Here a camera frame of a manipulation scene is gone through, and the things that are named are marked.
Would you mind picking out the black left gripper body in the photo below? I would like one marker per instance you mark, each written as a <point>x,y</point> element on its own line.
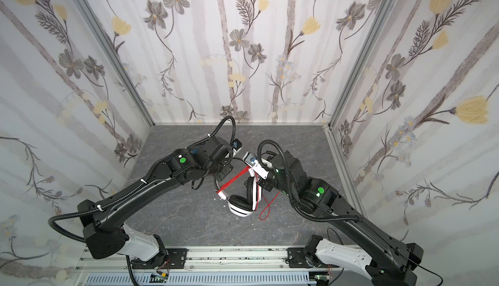
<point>223,171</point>

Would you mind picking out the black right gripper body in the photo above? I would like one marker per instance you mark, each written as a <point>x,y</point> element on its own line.
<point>267,182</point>

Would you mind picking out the white headphones with black pads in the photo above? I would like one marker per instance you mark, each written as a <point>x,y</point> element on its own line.
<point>243,206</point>

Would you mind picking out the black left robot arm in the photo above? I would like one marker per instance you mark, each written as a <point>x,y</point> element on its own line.
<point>102,225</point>

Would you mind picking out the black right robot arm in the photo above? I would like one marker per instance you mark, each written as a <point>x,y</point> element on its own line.
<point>377,256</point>

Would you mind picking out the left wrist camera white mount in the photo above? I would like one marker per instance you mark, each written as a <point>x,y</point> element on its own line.
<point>236,146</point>

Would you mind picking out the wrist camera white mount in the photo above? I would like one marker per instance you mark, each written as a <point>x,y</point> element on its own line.
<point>236,146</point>
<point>252,161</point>

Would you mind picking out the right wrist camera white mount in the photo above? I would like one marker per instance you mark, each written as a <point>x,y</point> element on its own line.
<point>252,161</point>

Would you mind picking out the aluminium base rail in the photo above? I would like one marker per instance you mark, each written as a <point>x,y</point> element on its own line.
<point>271,258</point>

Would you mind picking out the white slotted cable duct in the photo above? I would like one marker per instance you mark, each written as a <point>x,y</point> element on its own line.
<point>226,278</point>

